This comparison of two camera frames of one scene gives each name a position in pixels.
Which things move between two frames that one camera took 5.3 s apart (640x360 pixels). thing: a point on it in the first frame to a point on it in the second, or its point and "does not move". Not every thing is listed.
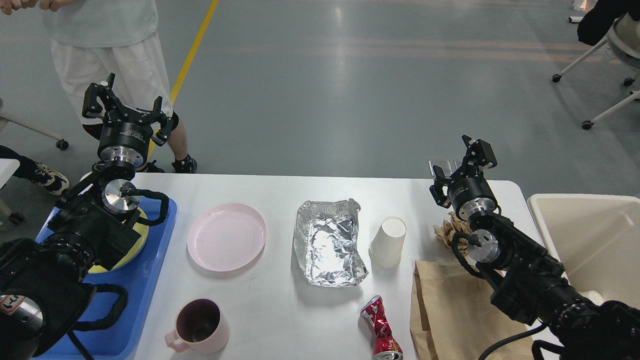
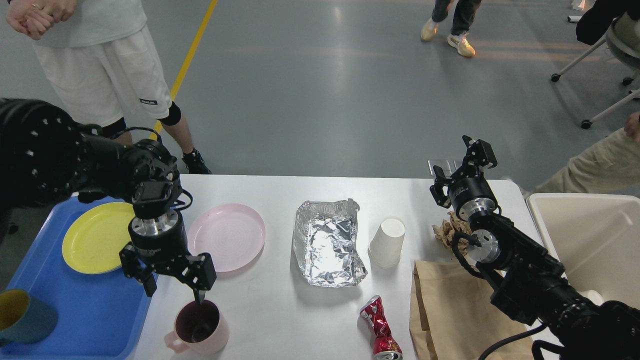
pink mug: [201, 326] does not move
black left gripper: [126, 134] to [162, 240]
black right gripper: [469, 193] does not move
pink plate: [227, 237] does not move
